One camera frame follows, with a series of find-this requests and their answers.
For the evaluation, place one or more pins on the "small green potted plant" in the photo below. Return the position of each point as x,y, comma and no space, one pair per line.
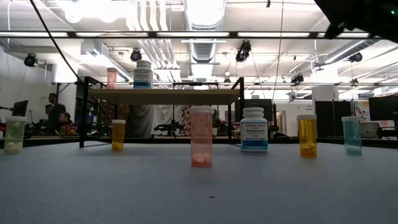
216,119

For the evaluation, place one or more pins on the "blue pill bottle white cap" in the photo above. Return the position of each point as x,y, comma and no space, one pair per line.
351,137

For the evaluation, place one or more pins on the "black laptop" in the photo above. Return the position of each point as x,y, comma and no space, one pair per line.
20,109

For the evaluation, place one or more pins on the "white melatonin bottle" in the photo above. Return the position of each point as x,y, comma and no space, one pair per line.
254,133
143,77

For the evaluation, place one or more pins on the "pink pill bottle white cap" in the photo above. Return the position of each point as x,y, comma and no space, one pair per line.
111,79
201,140

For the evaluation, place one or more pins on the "black metal table frame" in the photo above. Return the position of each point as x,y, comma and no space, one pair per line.
174,140

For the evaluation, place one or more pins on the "blue grey table mat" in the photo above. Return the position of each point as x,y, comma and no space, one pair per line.
199,193

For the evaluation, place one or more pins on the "black overhead frame beam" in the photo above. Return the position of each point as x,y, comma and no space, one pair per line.
155,34

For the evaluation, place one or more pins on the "red white patterned cloth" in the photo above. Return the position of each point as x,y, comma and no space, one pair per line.
185,119

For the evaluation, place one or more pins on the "amber pill bottle white cap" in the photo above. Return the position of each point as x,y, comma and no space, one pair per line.
118,137
307,137

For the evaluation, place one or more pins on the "green pill bottle white cap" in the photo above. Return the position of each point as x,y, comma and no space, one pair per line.
14,137

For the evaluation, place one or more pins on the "grey hanging cloth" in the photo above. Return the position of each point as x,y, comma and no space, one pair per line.
140,121

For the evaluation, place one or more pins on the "colourful wall poster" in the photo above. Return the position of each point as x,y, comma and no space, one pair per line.
361,110

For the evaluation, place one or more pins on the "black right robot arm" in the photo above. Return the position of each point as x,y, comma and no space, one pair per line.
367,15

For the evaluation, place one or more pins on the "black ceiling spotlight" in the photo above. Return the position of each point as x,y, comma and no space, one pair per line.
31,60
297,79
136,55
355,57
243,51

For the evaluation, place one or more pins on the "wooden shelf black frame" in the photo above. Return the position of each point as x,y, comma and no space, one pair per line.
164,97

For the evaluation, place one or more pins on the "black background robot arm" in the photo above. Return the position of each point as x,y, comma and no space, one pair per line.
169,127

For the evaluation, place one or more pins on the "black wide monitor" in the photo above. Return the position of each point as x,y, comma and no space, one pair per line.
384,110

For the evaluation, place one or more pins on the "black television screen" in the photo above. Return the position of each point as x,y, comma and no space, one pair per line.
255,102

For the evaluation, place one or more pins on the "dark orange patterned cloth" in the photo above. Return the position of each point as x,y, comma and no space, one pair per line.
107,115

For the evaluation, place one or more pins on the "black partition panel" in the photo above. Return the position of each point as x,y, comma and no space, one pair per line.
329,118

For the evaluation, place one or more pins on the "silver ceiling duct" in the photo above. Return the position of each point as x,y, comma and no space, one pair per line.
203,18

